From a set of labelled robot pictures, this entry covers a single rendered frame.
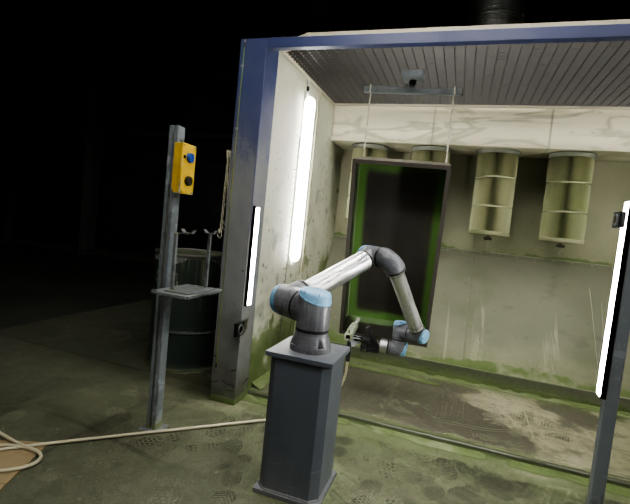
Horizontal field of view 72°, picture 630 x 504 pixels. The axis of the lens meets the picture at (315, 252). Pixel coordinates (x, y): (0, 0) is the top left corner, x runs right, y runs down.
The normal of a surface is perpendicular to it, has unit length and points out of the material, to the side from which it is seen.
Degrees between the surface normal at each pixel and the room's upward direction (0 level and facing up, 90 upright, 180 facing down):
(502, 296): 57
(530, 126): 90
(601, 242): 90
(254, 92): 90
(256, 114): 90
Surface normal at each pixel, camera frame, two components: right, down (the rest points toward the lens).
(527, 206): -0.32, 0.04
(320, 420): 0.44, 0.11
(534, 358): -0.22, -0.51
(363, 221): -0.25, 0.25
